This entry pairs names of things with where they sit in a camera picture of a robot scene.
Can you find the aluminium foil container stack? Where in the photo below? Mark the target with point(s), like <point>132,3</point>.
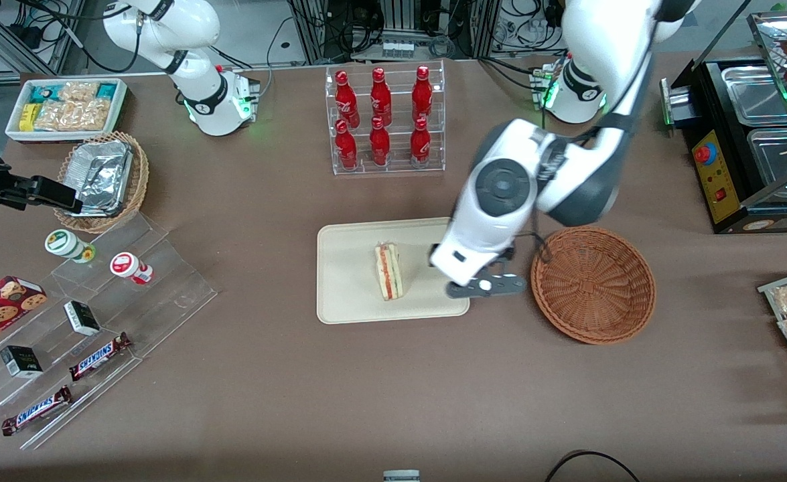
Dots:
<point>98,174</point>

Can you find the aluminium frame rack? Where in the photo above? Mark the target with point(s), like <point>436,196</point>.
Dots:
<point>316,30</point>

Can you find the snickers chocolate bar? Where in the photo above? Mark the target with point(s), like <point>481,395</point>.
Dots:
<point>37,410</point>
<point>98,356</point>

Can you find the red cola bottle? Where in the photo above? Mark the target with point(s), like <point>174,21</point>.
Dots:
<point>380,99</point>
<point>422,97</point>
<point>346,100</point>
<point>346,148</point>
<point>380,146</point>
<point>420,146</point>

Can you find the red lid yogurt bottle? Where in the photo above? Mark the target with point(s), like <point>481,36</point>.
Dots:
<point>126,266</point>

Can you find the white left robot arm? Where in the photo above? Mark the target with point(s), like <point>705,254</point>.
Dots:
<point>601,33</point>

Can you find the steel warmer pan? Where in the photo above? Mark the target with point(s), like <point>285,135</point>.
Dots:
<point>755,94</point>
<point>778,161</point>

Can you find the white power strip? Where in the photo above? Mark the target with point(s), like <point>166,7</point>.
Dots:
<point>398,49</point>

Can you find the light wicker basket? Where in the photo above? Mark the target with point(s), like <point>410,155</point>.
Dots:
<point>140,181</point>

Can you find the clear acrylic stepped stand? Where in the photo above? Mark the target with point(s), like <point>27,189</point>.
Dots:
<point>165,294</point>

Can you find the beige plastic tray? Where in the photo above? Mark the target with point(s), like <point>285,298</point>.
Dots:
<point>346,274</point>

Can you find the clear acrylic bottle rack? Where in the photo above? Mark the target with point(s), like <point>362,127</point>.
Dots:
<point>396,164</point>

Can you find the small clear cracker bag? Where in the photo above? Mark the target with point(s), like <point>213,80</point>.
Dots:
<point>78,91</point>

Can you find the green lid yogurt bottle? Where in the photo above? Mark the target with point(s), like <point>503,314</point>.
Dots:
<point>63,244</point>

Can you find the triangle sandwich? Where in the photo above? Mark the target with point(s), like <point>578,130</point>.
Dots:
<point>388,271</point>

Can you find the teal snack packet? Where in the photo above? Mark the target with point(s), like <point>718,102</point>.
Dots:
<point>107,90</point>
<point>43,94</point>

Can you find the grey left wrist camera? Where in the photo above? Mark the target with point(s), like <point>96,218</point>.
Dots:
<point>493,286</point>

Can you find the yellow snack packet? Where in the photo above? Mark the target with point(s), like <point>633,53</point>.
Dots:
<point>27,118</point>

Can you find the white snack bin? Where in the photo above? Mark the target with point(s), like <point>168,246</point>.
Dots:
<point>120,107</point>

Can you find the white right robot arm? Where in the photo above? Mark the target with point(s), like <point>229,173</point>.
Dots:
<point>199,87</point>

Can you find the brown wicker basket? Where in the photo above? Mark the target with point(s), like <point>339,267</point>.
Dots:
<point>594,288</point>

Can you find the large clear cracker bag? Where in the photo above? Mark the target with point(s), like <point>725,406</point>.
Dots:
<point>72,115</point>

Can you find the black food warmer machine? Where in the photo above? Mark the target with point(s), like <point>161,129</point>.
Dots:
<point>718,181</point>

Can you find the small black green carton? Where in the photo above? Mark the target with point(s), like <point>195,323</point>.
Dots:
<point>21,361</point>
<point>82,318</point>

